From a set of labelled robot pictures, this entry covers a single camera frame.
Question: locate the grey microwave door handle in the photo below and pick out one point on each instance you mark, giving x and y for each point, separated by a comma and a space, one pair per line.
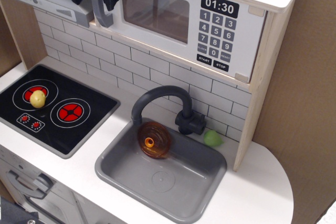
105, 18

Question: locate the white toy microwave door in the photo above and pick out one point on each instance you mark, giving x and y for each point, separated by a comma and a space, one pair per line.
222, 35

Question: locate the wooden microwave cabinet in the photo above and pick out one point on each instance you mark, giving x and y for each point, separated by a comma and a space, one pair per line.
230, 106

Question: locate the yellow toy potato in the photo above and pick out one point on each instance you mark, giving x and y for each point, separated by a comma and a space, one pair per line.
37, 99

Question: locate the black toy stovetop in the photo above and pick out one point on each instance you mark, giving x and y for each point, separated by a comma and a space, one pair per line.
71, 114

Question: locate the dark grey toy faucet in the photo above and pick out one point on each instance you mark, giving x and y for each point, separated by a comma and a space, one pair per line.
187, 120

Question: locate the green toy pear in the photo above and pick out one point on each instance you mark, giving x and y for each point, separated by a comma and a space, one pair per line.
212, 139

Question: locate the grey toy sink basin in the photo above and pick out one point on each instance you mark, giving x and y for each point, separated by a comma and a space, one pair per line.
179, 186

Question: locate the grey toy oven door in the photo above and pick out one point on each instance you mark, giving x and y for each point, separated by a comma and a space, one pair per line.
59, 206

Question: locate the brown cardboard panel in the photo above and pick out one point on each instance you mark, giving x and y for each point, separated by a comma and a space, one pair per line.
297, 121

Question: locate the grey oven door handle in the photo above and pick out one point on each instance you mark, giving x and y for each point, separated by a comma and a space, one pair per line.
37, 188

